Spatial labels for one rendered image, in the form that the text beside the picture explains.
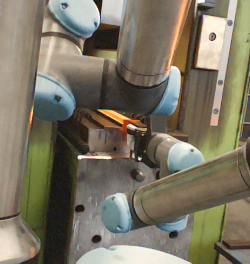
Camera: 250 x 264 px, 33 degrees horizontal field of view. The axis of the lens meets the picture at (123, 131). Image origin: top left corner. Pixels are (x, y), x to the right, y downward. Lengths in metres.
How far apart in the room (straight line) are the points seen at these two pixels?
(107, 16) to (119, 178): 0.44
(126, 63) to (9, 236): 0.33
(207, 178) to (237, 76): 0.89
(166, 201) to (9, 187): 0.50
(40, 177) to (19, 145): 1.08
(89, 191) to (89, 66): 0.62
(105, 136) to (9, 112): 0.95
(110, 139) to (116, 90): 0.63
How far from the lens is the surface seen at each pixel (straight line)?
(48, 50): 0.60
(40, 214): 1.37
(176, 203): 0.72
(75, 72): 0.58
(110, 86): 0.57
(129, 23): 0.48
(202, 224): 1.58
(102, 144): 1.19
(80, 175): 1.13
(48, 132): 1.30
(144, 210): 0.77
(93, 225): 1.20
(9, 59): 0.25
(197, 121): 1.45
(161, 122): 1.03
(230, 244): 1.34
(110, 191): 1.17
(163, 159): 0.90
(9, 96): 0.24
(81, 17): 0.63
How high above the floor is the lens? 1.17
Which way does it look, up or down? 9 degrees down
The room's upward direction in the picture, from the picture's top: 7 degrees clockwise
